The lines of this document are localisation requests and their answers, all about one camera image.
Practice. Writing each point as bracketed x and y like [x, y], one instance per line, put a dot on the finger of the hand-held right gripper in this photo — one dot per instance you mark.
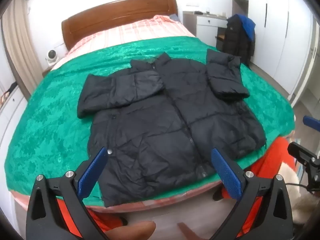
[303, 155]
[312, 124]

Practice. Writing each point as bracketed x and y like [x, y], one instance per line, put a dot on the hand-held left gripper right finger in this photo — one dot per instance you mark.
[227, 175]

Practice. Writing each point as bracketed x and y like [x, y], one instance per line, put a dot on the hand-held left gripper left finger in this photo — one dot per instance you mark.
[91, 173]

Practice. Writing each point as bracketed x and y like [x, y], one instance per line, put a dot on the black puffer jacket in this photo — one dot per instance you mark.
[150, 120]

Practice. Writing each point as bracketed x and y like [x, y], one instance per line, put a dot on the person's right forearm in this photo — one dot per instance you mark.
[306, 205]

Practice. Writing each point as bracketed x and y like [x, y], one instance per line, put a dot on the person's left hand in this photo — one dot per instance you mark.
[130, 231]

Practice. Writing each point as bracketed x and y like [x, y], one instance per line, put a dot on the person's orange fleece clothing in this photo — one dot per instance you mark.
[275, 152]

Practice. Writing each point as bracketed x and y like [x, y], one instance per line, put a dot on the green patterned blanket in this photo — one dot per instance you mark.
[50, 105]

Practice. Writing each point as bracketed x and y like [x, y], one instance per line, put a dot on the white dresser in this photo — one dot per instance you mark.
[12, 120]

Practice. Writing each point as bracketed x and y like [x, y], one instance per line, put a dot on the white wardrobe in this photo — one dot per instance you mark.
[275, 30]

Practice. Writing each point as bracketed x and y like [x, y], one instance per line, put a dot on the hanging black jacket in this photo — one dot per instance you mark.
[232, 40]

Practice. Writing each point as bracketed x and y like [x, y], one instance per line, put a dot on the blue garment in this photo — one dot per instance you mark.
[248, 26]

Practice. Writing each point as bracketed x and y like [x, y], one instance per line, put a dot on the white desk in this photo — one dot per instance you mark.
[207, 22]

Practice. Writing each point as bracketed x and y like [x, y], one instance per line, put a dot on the pink plaid bed sheet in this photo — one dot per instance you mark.
[125, 30]

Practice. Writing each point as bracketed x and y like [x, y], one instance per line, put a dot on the beige curtain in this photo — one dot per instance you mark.
[17, 35]

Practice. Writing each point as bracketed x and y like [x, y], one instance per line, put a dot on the wooden headboard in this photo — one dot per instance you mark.
[112, 12]

